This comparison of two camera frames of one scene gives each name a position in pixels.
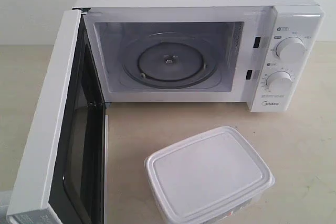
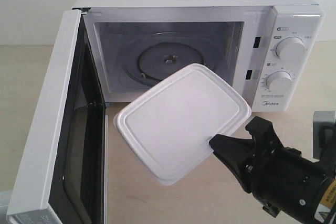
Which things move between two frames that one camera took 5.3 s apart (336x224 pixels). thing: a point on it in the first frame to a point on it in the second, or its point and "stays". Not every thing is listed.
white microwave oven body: (231, 38) stays
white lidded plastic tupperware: (211, 178) to (169, 124)
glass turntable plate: (170, 60) stays
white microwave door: (63, 175) stays
